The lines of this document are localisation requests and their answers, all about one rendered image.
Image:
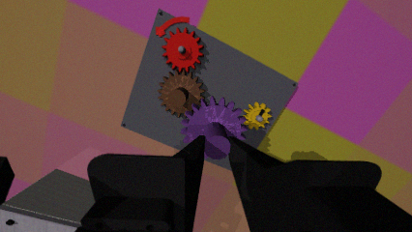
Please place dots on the red curved arrow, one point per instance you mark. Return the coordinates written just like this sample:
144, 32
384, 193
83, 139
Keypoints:
160, 30

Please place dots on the red gear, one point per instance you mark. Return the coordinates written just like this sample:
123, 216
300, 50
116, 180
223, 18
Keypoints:
191, 46

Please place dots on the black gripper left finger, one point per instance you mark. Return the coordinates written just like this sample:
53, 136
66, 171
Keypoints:
176, 178

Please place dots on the dark purple gear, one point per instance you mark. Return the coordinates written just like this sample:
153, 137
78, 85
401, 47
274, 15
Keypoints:
216, 121

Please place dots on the yellow gear with black stripe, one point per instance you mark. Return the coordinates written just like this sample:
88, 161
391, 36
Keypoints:
253, 112

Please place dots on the brown toothed gear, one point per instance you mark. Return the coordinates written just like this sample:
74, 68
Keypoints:
180, 91

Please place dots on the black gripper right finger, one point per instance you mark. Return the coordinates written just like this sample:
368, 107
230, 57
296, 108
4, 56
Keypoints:
271, 189

